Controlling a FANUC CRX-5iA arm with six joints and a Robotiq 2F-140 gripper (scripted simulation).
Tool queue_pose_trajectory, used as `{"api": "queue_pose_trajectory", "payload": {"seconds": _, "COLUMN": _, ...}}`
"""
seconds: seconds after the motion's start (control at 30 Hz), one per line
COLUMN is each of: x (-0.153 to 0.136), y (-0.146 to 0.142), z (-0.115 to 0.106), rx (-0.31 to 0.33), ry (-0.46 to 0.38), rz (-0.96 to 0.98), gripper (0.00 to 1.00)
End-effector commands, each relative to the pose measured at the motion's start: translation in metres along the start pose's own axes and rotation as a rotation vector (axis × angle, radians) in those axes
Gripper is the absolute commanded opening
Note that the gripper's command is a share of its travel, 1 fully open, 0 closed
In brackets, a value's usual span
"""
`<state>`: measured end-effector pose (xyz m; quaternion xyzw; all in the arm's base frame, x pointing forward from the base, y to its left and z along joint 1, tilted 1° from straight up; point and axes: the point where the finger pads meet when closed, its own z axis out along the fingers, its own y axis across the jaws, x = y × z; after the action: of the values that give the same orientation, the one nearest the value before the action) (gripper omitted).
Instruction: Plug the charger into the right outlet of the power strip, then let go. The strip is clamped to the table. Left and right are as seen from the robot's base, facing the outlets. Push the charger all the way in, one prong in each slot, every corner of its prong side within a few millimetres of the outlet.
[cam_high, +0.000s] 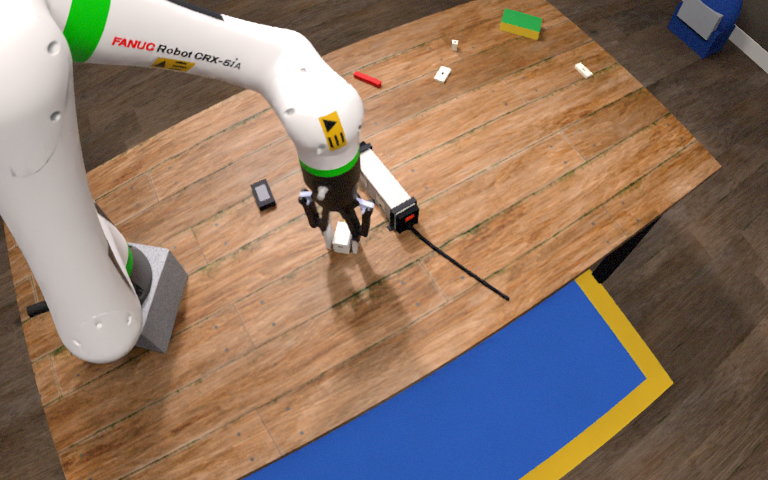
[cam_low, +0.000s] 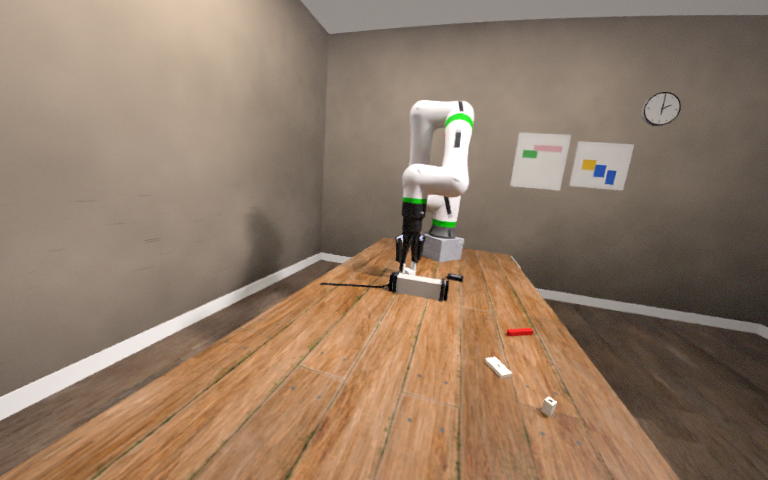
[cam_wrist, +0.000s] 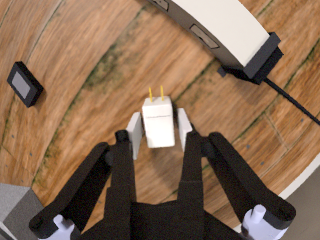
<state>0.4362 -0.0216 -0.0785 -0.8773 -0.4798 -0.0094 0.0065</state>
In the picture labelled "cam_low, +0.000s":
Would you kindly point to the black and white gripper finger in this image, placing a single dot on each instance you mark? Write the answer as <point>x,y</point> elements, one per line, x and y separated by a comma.
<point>401,253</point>
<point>416,249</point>

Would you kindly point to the red rectangular bar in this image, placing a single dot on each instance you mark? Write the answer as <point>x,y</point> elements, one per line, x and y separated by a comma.
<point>519,332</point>

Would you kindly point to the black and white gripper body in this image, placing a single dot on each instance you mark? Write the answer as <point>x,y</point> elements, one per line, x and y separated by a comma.
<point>410,224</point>

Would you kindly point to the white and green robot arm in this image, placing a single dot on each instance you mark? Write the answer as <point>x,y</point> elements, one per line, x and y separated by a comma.
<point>420,181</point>

